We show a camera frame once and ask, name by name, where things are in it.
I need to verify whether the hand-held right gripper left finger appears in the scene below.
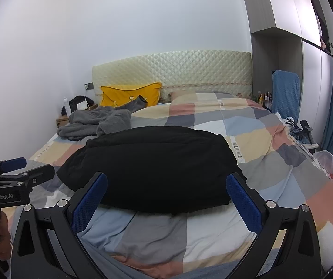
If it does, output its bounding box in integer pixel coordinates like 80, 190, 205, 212
11, 172, 109, 279

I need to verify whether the black garment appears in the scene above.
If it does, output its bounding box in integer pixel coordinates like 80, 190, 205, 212
56, 126, 247, 215

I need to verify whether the grey wardrobe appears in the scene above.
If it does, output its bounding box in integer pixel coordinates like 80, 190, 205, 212
238, 0, 333, 163

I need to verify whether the row of bottles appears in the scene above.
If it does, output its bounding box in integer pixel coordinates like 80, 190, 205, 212
256, 91, 273, 108

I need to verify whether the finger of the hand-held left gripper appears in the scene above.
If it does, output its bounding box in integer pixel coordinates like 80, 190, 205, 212
0, 157, 27, 175
0, 164, 56, 187

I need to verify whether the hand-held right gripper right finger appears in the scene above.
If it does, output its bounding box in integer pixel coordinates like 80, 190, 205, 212
226, 172, 322, 279

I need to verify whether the black device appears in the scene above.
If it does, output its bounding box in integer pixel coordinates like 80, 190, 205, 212
299, 120, 314, 140

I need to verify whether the checked blanket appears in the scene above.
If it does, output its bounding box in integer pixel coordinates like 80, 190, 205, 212
8, 91, 333, 279

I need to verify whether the grey cloth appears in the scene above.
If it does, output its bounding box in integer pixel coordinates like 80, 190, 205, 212
77, 229, 280, 279

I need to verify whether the clear plastic bag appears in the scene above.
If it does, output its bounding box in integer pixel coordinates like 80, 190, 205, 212
313, 150, 333, 175

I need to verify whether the wooden nightstand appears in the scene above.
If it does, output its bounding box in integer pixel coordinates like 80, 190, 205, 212
56, 103, 98, 130

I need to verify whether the grey fleece garment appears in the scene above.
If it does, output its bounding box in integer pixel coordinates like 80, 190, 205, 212
57, 95, 149, 141

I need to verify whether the yellow pillow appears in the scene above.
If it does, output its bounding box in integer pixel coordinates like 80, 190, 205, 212
100, 82, 162, 108

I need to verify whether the blue chair cover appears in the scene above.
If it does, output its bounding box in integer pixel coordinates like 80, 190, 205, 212
272, 70, 301, 123

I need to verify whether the tangle of cables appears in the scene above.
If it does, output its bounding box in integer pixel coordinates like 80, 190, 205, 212
283, 118, 303, 140

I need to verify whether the cream quilted headboard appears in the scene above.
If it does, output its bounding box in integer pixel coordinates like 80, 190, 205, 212
92, 51, 252, 105

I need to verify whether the black bag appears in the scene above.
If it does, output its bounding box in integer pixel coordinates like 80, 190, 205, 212
62, 95, 94, 115

